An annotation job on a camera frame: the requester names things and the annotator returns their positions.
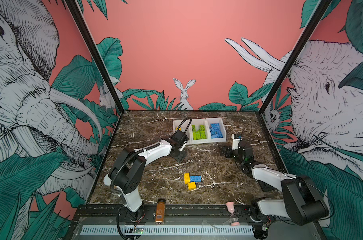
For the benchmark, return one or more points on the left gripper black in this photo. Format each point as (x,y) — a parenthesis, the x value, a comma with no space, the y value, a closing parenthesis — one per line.
(181,157)

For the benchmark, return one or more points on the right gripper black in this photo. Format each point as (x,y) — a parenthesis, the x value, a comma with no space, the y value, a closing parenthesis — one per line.
(230,153)

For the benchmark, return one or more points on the green L-shaped lego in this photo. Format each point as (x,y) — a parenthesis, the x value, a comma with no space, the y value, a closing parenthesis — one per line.
(194,130)

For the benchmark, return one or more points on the blue lego brick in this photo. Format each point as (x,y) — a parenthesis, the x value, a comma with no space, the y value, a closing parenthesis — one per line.
(197,179)
(214,132)
(220,134)
(216,125)

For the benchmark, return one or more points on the white three-compartment bin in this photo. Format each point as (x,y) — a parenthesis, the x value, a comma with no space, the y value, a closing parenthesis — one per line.
(197,122)

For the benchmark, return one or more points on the yellow lego brick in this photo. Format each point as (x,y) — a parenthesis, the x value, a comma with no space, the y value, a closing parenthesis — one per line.
(186,178)

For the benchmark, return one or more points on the blue lego brick bottom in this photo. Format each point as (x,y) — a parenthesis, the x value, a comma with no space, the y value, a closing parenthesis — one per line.
(197,179)

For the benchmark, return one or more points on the yellow lego brick lowest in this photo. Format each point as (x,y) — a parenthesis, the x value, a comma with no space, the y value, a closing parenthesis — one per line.
(191,186)

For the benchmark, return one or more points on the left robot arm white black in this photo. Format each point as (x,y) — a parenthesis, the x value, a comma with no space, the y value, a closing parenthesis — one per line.
(126,173)

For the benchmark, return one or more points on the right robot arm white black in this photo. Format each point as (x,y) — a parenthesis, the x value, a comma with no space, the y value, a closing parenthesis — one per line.
(301,201)

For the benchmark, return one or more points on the black flat pad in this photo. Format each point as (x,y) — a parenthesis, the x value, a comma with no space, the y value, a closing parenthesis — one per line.
(265,187)

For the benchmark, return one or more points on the pink hourglass timer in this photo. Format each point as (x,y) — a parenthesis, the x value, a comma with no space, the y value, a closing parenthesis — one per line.
(234,220)

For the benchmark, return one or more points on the brown spice bottle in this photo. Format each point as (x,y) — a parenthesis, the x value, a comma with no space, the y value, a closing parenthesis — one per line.
(160,211)

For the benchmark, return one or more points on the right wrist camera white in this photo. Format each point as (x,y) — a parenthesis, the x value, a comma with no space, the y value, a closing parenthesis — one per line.
(236,138)

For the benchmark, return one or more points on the black base frame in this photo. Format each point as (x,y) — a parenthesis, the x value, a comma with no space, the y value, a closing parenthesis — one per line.
(187,213)

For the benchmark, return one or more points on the white perforated rail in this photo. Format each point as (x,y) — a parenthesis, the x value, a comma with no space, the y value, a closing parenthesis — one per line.
(163,230)

